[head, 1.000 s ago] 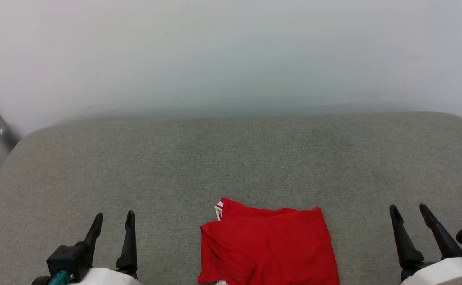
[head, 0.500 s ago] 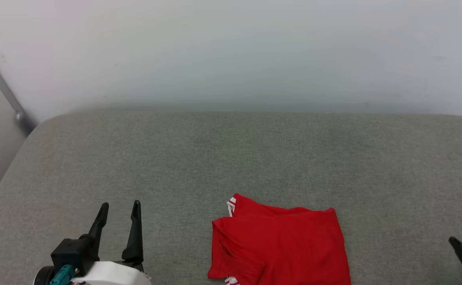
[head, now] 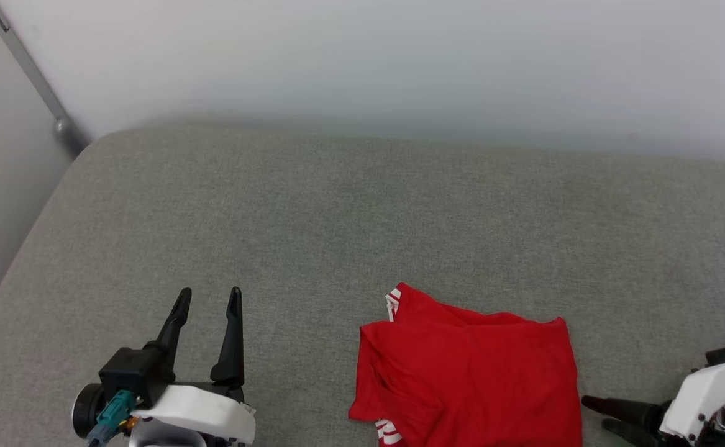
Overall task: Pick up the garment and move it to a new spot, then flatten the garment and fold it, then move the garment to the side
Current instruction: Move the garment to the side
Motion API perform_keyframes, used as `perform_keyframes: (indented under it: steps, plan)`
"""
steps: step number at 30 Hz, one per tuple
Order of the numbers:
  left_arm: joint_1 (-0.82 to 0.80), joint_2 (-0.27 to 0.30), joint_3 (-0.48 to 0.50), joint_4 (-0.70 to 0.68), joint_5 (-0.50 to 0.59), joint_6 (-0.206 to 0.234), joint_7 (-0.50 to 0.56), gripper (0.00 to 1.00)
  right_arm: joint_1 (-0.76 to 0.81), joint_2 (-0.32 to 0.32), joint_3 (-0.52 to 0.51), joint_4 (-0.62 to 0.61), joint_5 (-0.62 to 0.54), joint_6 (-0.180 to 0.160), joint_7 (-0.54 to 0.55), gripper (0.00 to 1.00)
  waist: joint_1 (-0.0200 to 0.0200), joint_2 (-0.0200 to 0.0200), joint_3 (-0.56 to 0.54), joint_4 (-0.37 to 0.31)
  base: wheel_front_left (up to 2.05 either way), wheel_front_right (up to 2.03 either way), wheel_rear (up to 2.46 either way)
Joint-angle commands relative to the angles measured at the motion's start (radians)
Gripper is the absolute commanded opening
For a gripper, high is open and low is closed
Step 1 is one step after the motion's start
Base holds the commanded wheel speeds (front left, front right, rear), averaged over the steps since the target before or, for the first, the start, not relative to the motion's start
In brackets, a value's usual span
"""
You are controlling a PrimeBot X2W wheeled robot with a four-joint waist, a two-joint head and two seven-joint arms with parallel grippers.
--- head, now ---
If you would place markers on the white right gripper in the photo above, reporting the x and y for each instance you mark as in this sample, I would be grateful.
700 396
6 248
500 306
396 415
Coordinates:
704 397

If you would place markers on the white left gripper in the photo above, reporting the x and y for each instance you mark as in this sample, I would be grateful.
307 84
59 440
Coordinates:
207 410

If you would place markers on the red shirt with white trim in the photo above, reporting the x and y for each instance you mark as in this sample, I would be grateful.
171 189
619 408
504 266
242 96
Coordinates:
474 379

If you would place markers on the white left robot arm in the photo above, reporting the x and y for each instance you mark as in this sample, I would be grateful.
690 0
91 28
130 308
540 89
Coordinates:
166 434

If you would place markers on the grey fabric sofa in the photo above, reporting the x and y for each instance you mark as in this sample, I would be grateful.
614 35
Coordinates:
368 217

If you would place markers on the grey metal pole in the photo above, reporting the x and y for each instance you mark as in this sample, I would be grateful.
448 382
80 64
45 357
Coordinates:
33 77

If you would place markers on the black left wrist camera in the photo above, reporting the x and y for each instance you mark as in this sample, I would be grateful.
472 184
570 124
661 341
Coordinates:
132 375

